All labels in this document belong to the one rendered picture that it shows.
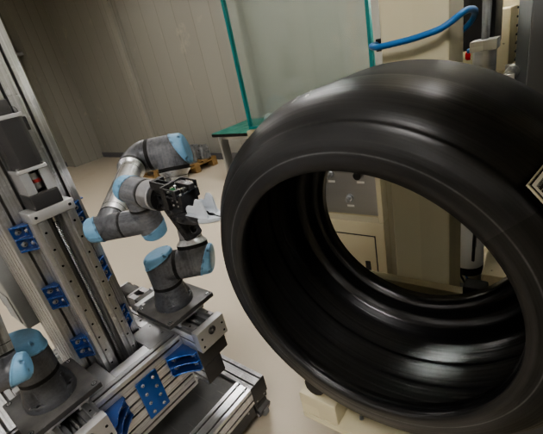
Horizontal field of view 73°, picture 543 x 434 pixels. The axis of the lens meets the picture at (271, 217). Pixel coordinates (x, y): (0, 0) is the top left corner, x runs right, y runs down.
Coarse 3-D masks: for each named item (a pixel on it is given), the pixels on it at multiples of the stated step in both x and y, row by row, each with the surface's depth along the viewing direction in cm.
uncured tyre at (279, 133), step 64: (384, 64) 58; (448, 64) 51; (256, 128) 56; (320, 128) 44; (384, 128) 40; (448, 128) 38; (512, 128) 37; (256, 192) 54; (320, 192) 84; (448, 192) 38; (512, 192) 36; (256, 256) 79; (320, 256) 91; (512, 256) 38; (256, 320) 70; (320, 320) 84; (384, 320) 86; (448, 320) 79; (512, 320) 69; (320, 384) 67; (384, 384) 72; (448, 384) 68; (512, 384) 44
